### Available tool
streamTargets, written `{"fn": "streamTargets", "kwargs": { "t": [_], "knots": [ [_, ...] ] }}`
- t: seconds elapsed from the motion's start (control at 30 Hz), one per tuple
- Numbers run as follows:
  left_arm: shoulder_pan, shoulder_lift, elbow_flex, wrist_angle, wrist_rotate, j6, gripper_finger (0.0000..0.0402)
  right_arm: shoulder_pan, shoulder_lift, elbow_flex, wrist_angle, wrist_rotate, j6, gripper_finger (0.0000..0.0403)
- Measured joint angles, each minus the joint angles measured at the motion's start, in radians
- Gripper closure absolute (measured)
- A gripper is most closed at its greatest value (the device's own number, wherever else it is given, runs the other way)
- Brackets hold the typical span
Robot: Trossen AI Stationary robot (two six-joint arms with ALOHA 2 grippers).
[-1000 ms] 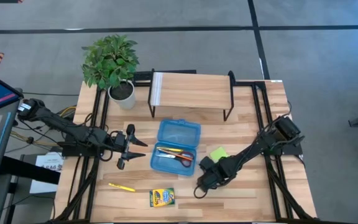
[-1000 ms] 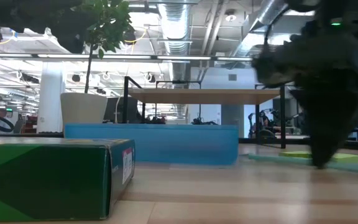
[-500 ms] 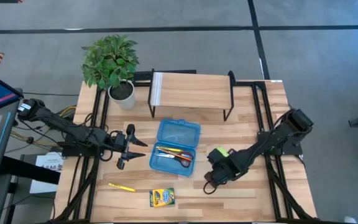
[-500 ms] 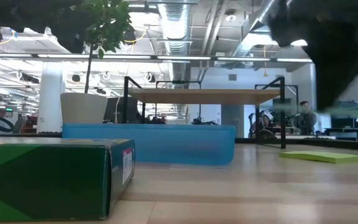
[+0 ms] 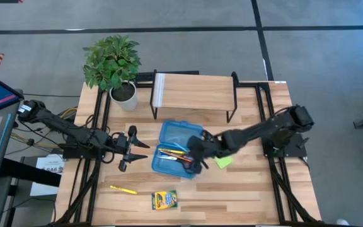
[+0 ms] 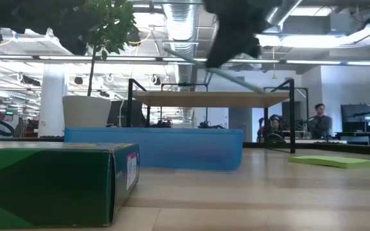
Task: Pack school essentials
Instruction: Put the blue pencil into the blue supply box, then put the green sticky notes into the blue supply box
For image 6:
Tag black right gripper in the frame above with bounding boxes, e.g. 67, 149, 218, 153
202, 0, 282, 69

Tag green sticky note pad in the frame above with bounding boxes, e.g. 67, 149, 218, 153
288, 155, 370, 170

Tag Crayola crayon box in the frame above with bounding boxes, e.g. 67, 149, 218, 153
0, 142, 141, 230

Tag wooden shelf riser black legs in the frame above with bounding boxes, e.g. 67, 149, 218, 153
127, 78, 310, 154

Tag person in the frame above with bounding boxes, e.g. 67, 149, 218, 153
306, 103, 333, 140
257, 114, 286, 143

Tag blue plastic pencil box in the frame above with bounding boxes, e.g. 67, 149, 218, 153
64, 126, 245, 172

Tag green leafy artificial plant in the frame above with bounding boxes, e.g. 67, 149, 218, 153
84, 0, 141, 97

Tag dark background monitor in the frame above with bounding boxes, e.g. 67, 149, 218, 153
340, 102, 370, 133

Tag background desk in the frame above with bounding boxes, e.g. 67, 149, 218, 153
333, 130, 370, 146

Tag white plant pot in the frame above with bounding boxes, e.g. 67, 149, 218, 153
62, 95, 112, 128

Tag black aluminium table frame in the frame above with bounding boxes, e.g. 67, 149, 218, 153
0, 136, 370, 158

